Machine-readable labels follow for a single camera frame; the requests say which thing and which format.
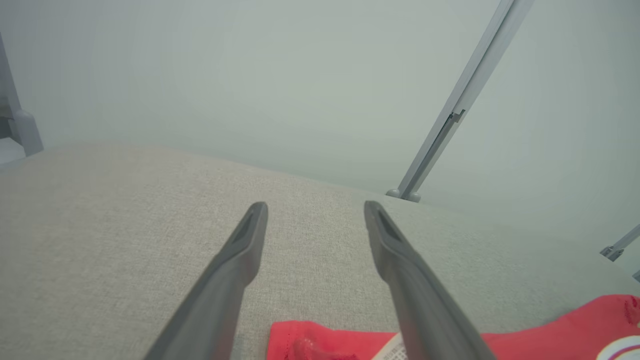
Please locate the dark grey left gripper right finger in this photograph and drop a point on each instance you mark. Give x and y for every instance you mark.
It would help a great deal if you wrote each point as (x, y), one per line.
(425, 310)

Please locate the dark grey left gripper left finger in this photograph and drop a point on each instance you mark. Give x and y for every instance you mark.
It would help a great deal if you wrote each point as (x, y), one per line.
(215, 300)

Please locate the red and white shirt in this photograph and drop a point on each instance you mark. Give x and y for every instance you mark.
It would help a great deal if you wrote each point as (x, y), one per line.
(550, 335)

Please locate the grey partition feet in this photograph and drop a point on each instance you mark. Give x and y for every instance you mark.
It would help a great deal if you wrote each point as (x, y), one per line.
(470, 85)

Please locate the grey metal desk leg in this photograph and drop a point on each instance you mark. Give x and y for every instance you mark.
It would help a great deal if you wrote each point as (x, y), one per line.
(27, 135)

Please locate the grey frame foot at right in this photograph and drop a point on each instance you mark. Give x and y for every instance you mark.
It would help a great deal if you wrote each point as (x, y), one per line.
(617, 248)

